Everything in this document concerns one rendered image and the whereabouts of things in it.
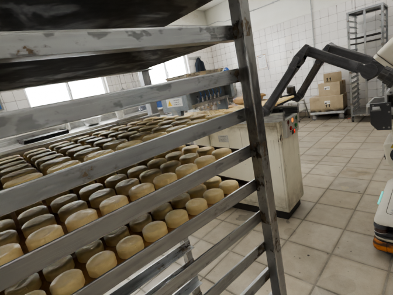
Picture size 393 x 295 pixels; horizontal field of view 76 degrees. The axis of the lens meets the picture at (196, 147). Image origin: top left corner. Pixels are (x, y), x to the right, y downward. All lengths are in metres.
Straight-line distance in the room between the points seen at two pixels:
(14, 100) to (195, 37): 4.39
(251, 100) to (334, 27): 5.47
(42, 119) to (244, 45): 0.40
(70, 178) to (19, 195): 0.06
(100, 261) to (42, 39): 0.36
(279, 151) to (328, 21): 4.33
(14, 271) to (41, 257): 0.03
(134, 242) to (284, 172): 1.68
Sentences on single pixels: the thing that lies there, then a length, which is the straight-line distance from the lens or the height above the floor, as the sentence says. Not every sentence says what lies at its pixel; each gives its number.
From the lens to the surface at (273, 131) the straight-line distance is 1.99.
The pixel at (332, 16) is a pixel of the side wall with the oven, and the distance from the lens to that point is 6.04.
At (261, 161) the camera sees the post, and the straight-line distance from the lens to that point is 0.61.
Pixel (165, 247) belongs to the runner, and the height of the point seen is 0.95.
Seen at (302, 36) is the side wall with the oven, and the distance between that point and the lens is 6.21.
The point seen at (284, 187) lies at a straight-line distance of 2.13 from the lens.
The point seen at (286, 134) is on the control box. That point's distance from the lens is 2.01.
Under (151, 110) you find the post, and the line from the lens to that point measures 0.93.
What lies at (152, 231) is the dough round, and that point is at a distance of 0.53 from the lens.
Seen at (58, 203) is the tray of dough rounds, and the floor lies 1.06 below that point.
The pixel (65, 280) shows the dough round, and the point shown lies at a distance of 0.51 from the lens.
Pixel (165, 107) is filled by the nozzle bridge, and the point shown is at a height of 1.07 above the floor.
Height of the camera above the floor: 1.24
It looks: 14 degrees down
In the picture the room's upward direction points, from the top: 12 degrees counter-clockwise
